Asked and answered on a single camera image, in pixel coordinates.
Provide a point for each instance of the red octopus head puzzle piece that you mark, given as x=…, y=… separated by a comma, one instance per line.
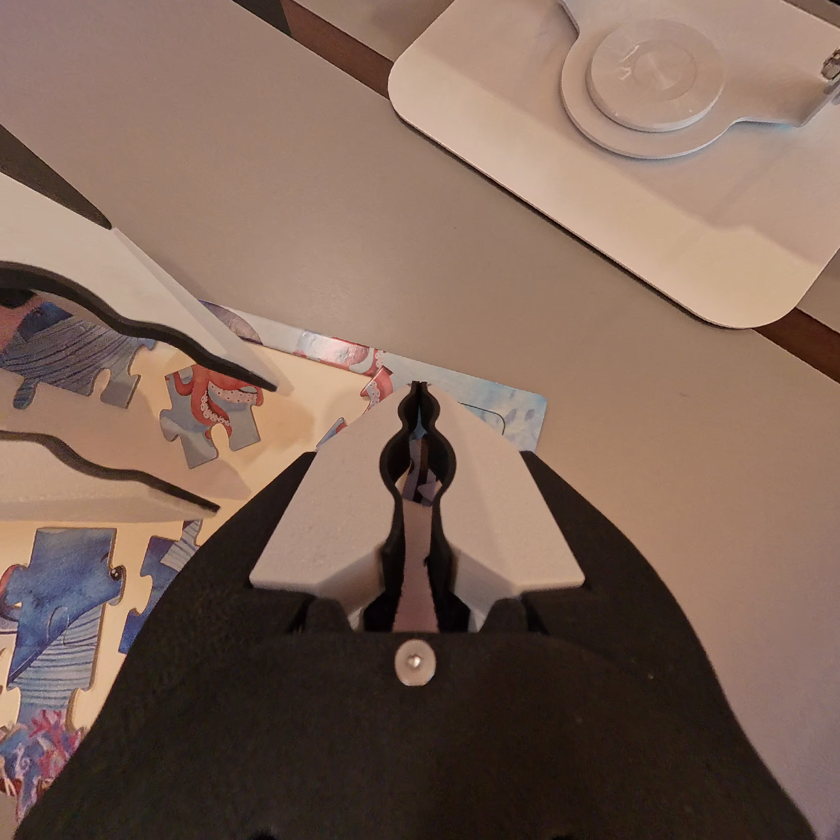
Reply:
x=210, y=394

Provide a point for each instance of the dark blue striped puzzle piece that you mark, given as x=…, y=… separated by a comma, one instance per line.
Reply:
x=157, y=564

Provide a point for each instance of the sea print jigsaw puzzle board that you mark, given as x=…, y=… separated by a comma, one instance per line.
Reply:
x=295, y=413

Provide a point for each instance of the metal bracket bolt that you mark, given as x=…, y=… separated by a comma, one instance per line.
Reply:
x=832, y=65

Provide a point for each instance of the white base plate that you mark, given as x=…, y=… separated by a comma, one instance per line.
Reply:
x=525, y=164

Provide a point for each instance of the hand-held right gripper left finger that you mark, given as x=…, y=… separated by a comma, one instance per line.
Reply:
x=315, y=525

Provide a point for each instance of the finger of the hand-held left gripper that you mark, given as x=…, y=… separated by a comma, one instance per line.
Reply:
x=98, y=262
x=65, y=489

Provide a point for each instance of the pale blue octopus arm piece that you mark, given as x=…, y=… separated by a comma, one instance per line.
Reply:
x=377, y=390

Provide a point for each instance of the joined blue whale puzzle pieces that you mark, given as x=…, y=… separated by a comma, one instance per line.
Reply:
x=65, y=361

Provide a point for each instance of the round clear disc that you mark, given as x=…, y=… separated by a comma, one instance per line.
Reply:
x=656, y=72

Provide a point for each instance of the dark blue whale eye piece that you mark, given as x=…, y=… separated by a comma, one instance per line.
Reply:
x=65, y=577

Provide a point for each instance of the striped whale belly puzzle piece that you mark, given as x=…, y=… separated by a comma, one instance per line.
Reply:
x=52, y=663

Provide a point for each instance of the grey metal bracket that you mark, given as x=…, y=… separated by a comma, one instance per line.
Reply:
x=774, y=108

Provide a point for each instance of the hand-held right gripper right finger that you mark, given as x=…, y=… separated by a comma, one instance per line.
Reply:
x=518, y=525

